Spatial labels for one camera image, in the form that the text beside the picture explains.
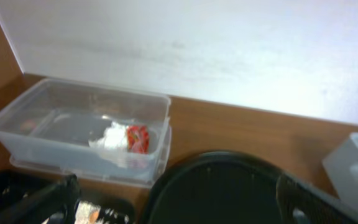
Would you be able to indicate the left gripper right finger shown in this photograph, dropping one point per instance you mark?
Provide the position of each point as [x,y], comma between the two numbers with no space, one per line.
[299,202]

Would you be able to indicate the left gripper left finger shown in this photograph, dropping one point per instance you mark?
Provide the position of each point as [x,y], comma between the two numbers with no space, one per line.
[28,199]

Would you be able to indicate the white napkin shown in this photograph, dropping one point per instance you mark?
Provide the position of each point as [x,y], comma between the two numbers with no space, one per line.
[114,138]

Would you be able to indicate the red snack wrapper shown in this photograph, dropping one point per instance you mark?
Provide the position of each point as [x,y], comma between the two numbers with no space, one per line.
[138,139]

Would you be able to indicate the grey dishwasher rack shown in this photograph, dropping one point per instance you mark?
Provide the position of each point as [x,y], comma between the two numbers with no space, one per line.
[341,166]

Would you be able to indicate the pile of food scraps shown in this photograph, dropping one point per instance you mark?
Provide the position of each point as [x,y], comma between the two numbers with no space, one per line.
[89,213]

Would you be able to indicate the black rectangular tray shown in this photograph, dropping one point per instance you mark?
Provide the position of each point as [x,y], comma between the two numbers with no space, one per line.
[97,198]

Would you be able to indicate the round black tray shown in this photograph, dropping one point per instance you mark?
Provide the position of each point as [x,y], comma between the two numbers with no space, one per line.
[215,187]

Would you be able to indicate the clear plastic bin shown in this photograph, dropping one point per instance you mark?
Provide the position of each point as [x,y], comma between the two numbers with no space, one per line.
[47,128]

